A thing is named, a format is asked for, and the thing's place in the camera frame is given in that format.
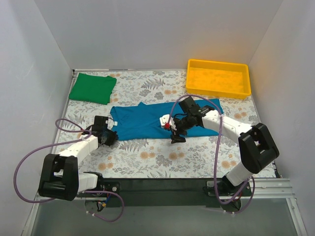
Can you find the blue t shirt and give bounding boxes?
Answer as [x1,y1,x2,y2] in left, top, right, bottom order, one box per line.
[110,102,218,141]

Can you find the yellow plastic tray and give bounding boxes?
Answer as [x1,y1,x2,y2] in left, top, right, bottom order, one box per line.
[186,59,252,99]

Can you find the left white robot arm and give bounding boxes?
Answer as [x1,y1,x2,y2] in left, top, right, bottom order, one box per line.
[38,116,118,201]

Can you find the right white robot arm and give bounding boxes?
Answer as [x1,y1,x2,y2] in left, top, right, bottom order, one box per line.
[159,95,280,196]

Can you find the floral table mat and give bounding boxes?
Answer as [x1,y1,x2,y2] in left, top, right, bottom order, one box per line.
[49,69,278,179]

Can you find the folded green t shirt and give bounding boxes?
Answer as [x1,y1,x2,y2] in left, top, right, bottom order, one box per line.
[68,73,117,105]

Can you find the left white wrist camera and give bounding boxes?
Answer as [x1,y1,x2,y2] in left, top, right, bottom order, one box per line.
[106,117,118,129]

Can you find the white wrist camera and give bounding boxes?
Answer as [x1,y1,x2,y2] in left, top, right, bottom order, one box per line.
[106,117,118,129]
[159,114,176,130]

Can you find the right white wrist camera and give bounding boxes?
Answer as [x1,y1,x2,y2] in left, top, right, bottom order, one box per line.
[159,114,176,130]

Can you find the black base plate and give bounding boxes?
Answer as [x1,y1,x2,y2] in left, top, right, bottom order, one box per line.
[76,178,253,208]

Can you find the aluminium frame rail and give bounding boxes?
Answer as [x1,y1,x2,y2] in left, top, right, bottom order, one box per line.
[35,178,296,201]

